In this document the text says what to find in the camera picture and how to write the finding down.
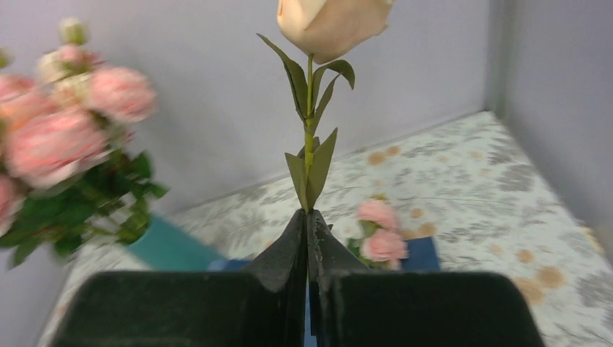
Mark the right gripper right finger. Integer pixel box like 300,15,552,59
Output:
307,210,544,346

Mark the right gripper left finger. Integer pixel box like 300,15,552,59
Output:
51,210,307,346

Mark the pink flowers bunch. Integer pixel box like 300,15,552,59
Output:
347,194,409,270

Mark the blue wrapping paper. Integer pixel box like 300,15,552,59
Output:
207,237,440,347

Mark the cream rosebud flower stem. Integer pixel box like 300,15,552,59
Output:
259,0,394,213

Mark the teal ceramic vase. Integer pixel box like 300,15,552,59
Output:
125,214,228,272

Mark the flower bouquet in vase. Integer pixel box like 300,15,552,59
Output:
1,17,168,268

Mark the floral patterned table mat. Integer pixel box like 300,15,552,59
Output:
35,112,612,346

